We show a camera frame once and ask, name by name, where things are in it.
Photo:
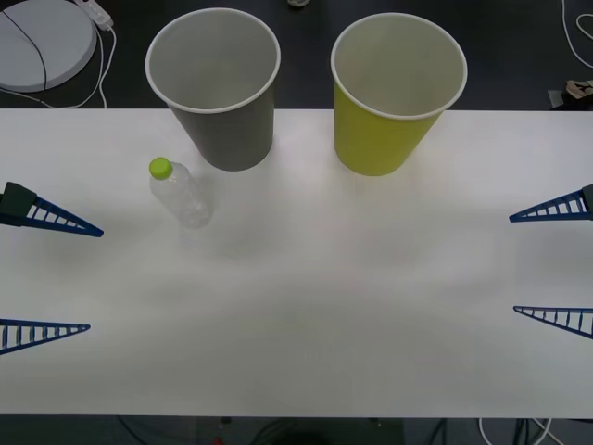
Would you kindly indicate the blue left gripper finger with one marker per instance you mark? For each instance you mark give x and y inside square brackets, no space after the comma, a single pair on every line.
[14,334]
[18,204]

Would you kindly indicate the yellow-green plastic waste bin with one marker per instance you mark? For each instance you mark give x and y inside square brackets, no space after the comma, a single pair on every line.
[380,143]

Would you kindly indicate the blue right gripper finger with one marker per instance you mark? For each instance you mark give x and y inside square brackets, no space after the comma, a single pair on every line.
[584,200]
[584,311]

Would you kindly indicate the white round floor base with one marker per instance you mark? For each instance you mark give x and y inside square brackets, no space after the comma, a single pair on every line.
[60,46]

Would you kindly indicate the grey plastic waste bin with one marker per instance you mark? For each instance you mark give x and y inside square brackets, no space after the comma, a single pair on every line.
[231,139]

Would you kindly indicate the clear bottle with green cap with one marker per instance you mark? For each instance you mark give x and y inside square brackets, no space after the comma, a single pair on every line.
[185,201]

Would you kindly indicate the white power strip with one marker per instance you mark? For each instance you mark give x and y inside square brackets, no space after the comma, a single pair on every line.
[99,13]

